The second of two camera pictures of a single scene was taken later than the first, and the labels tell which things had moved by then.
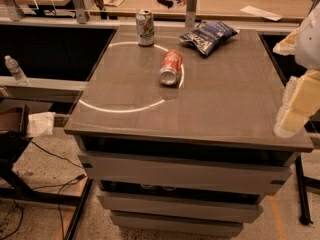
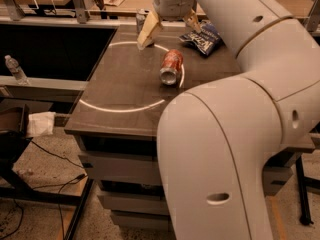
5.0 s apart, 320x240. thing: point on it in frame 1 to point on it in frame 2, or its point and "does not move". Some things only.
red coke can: (171, 67) does not move
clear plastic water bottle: (15, 70) does not move
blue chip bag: (208, 35) does not move
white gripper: (309, 43) to (171, 4)
